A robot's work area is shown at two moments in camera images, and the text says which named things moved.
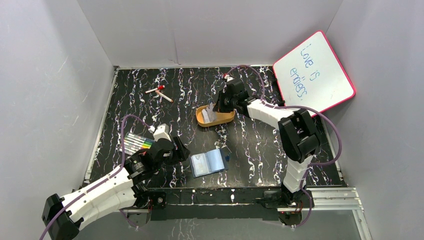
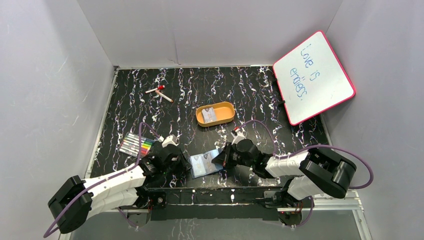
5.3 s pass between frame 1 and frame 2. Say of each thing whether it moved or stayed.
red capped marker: stayed
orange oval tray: stayed
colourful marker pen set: stayed
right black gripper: moved
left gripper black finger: moved
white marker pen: stayed
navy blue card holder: stayed
